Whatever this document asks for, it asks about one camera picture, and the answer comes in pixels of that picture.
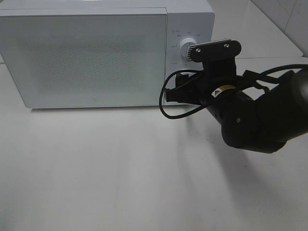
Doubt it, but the white microwave oven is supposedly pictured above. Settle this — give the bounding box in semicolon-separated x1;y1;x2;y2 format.
0;0;215;112

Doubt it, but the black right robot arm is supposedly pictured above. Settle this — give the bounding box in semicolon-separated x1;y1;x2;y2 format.
159;59;308;154

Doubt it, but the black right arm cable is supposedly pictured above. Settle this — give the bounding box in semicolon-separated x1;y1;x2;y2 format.
159;64;308;120

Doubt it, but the white upper microwave knob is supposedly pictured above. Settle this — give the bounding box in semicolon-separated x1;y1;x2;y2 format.
179;37;196;58

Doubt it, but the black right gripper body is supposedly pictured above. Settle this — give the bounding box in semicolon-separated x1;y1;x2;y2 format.
165;59;237;105

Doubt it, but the white microwave door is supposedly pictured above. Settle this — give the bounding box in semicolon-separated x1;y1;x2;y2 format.
0;8;167;108

